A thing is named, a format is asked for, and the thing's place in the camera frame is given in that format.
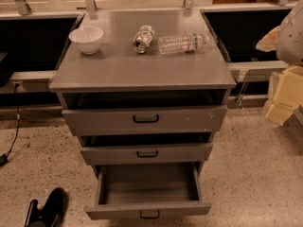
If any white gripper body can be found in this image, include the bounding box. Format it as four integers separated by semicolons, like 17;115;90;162
261;66;303;127

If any grey bottom drawer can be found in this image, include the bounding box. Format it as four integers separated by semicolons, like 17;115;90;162
84;163;211;219

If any grey drawer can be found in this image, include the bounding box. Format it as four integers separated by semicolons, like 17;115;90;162
84;163;211;219
80;143;212;166
62;106;227;136

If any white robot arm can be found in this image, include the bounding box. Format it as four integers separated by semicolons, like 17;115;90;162
256;0;303;127

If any grey middle drawer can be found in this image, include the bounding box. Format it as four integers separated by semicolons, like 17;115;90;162
80;143;212;166

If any grey drawer cabinet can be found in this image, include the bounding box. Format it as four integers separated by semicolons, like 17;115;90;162
48;9;237;178

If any grey top drawer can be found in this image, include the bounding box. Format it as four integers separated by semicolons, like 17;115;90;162
62;106;227;136

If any clear plastic water bottle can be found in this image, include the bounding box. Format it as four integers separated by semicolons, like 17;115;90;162
158;33;209;55

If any green soda can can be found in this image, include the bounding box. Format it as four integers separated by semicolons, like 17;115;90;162
133;25;155;54

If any white bowl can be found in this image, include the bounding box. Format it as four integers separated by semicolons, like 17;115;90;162
69;26;104;55

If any black shoe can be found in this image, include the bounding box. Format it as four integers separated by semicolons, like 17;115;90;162
24;187;66;227

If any black power cable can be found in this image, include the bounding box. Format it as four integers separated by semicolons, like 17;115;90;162
0;82;23;167

